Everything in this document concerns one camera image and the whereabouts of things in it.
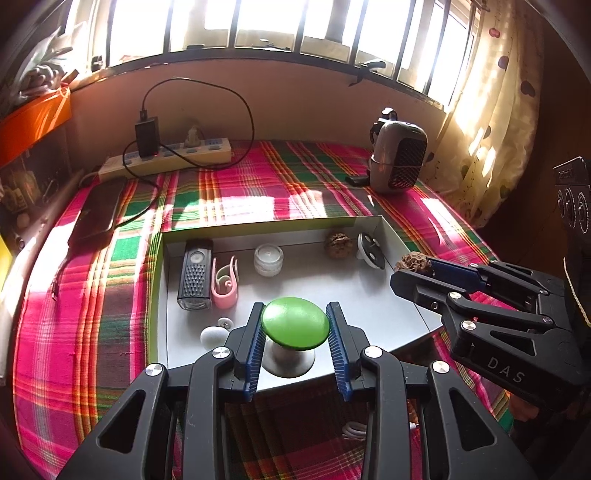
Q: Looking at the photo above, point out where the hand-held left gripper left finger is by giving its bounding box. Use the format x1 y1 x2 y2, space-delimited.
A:
58 302 269 480

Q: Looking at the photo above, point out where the black bike light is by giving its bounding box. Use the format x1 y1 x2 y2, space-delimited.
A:
178 239 214 311

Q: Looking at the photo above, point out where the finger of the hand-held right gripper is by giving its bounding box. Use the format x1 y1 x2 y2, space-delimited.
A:
431 261 566 315
390 270 557 344

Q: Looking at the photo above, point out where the pale brown walnut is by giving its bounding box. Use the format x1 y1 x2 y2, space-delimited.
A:
394 253 432 275

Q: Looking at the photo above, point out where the plastic bag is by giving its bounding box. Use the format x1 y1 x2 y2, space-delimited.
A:
9 23 79 97

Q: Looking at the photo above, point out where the black window grille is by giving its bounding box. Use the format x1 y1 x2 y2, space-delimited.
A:
69 0 476 109

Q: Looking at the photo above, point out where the black charger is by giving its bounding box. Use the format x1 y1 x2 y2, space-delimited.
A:
135 108 160 158

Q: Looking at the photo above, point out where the dark brown walnut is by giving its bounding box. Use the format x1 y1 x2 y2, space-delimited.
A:
324 232 355 261

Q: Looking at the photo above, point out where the black phone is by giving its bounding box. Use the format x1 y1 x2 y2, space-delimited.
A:
68 178 127 245

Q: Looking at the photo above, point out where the cream dotted curtain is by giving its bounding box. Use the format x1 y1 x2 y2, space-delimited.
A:
445 0 548 227

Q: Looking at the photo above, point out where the white cable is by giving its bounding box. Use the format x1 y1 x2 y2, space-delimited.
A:
342 420 370 441

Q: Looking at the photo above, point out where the grey cardboard box tray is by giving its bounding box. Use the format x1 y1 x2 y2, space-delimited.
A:
148 215 444 395

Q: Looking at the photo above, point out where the orange box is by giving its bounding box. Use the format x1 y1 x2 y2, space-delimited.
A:
0 88 72 167

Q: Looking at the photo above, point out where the small grey fan heater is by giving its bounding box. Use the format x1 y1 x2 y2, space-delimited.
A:
369 107 428 195

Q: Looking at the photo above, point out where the green mushroom lamp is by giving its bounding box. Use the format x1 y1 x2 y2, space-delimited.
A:
261 296 331 379

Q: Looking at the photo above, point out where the pink plastic clip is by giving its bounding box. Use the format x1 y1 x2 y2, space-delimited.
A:
211 256 239 310

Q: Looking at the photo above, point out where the black device with round dials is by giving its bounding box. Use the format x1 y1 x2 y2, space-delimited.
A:
553 156 591 232

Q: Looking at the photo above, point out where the small glass jar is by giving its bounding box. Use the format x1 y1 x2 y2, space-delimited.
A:
253 244 284 277

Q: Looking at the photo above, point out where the thin black cord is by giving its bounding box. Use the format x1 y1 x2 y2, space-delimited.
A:
51 244 75 303

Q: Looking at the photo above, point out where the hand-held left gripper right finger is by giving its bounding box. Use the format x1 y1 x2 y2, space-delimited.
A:
325 301 539 480

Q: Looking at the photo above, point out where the white egg-shaped object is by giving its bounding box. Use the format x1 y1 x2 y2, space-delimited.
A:
201 325 228 349

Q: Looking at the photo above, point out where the black charging cable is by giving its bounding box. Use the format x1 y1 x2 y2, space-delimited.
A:
122 78 256 229

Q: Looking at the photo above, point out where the white and black round gadget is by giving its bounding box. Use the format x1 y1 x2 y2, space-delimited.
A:
357 232 385 270

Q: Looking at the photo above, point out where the cream power strip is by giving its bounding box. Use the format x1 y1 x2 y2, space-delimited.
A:
98 137 232 182

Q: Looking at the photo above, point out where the pink green plaid blanket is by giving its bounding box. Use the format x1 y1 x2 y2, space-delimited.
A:
11 138 513 480

